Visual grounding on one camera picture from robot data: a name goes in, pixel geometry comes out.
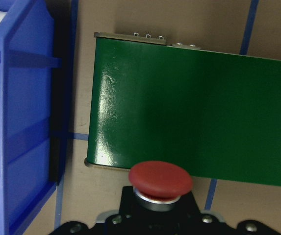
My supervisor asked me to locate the red push button switch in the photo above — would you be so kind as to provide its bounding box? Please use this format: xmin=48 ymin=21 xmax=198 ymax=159
xmin=119 ymin=161 xmax=201 ymax=223

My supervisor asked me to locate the green conveyor belt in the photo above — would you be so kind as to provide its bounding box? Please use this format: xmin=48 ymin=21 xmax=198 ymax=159
xmin=87 ymin=37 xmax=281 ymax=186

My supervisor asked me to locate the blue plastic bin near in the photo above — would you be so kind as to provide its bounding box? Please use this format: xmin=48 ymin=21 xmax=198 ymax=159
xmin=0 ymin=0 xmax=61 ymax=235

